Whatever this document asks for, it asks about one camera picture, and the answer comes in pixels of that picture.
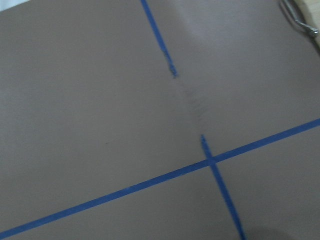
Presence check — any wooden cutting board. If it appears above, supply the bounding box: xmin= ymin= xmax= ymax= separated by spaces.
xmin=279 ymin=0 xmax=320 ymax=55

